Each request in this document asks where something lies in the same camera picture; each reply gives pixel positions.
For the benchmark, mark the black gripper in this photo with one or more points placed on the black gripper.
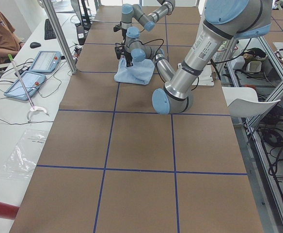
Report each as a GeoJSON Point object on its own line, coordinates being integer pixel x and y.
{"type": "Point", "coordinates": [128, 55]}
{"type": "Point", "coordinates": [123, 32]}

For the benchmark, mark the light blue button shirt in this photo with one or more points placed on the light blue button shirt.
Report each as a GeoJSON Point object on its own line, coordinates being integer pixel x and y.
{"type": "Point", "coordinates": [139, 73]}

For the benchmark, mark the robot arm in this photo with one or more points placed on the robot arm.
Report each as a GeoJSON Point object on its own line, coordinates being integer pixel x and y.
{"type": "Point", "coordinates": [223, 20]}
{"type": "Point", "coordinates": [147, 21]}

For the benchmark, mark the black power adapter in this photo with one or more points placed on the black power adapter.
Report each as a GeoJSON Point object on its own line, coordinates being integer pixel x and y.
{"type": "Point", "coordinates": [80, 34]}

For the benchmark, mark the black keyboard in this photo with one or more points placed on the black keyboard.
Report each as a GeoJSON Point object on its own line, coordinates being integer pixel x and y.
{"type": "Point", "coordinates": [48, 31]}

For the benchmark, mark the upper blue teach pendant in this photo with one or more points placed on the upper blue teach pendant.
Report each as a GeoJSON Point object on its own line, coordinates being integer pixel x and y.
{"type": "Point", "coordinates": [45, 62]}

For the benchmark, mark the blue teach pendant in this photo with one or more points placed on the blue teach pendant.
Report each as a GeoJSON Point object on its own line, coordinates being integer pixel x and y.
{"type": "Point", "coordinates": [45, 62]}
{"type": "Point", "coordinates": [32, 82]}

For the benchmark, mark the black computer mouse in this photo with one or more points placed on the black computer mouse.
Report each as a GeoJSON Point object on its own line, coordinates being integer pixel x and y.
{"type": "Point", "coordinates": [34, 45]}

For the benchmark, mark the lower blue teach pendant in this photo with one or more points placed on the lower blue teach pendant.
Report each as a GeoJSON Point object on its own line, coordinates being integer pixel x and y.
{"type": "Point", "coordinates": [32, 82]}

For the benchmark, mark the rod with white hook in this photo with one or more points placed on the rod with white hook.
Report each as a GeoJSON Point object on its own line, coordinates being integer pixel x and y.
{"type": "Point", "coordinates": [33, 108]}

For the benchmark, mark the white chair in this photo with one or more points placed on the white chair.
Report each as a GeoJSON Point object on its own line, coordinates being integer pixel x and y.
{"type": "Point", "coordinates": [243, 102]}

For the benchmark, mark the clear plastic bag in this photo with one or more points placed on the clear plastic bag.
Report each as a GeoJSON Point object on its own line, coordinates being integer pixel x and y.
{"type": "Point", "coordinates": [22, 162]}

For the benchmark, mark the red cylinder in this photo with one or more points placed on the red cylinder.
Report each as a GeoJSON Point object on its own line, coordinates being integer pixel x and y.
{"type": "Point", "coordinates": [8, 211]}

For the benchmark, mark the aluminium frame post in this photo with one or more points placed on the aluminium frame post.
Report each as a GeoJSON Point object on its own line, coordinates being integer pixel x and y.
{"type": "Point", "coordinates": [48, 6]}

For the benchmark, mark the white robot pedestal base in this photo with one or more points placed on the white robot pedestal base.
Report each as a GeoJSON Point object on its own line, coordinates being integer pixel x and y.
{"type": "Point", "coordinates": [205, 78]}

